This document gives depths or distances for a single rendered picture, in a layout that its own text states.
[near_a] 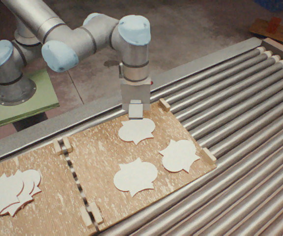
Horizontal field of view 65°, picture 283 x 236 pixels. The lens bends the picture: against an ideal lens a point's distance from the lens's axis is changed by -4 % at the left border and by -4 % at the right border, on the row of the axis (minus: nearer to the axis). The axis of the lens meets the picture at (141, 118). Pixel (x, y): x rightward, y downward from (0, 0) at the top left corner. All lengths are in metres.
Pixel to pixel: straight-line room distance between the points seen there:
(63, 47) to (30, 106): 0.57
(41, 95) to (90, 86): 1.45
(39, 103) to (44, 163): 0.35
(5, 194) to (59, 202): 0.16
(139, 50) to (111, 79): 2.01
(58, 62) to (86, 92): 1.93
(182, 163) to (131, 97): 0.26
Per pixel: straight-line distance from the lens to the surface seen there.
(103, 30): 0.61
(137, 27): 0.55
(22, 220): 0.76
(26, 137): 0.94
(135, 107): 0.67
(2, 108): 1.13
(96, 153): 0.79
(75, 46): 0.56
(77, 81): 2.62
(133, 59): 0.59
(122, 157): 0.77
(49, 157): 0.83
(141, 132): 0.82
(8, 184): 0.79
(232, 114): 0.99
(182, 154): 0.77
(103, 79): 2.59
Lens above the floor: 1.58
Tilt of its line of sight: 48 degrees down
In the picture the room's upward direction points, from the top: straight up
